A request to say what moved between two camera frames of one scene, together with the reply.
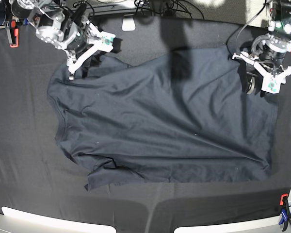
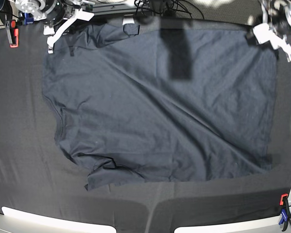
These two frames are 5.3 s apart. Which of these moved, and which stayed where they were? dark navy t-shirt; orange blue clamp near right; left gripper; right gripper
Moved: right gripper; dark navy t-shirt; left gripper
Stayed: orange blue clamp near right
